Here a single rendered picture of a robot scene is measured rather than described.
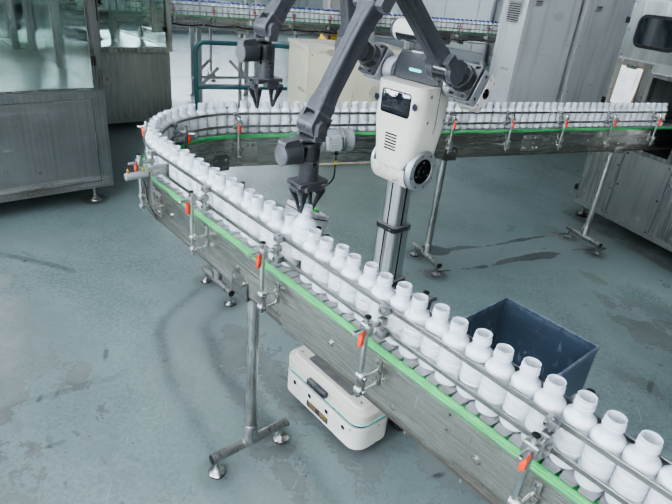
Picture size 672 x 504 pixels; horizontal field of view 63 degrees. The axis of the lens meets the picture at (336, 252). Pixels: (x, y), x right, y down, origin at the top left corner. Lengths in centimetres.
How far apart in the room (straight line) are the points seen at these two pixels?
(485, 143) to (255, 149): 155
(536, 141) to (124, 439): 310
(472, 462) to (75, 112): 384
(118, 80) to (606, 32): 597
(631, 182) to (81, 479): 443
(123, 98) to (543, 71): 506
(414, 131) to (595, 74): 641
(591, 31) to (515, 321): 647
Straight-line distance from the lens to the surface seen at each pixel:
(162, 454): 249
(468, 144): 370
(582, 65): 807
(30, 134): 449
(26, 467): 258
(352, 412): 231
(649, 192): 505
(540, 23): 746
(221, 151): 303
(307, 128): 147
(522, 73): 745
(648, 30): 516
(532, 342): 183
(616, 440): 113
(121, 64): 662
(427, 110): 199
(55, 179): 462
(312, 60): 551
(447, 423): 132
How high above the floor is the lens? 182
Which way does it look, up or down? 27 degrees down
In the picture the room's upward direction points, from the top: 6 degrees clockwise
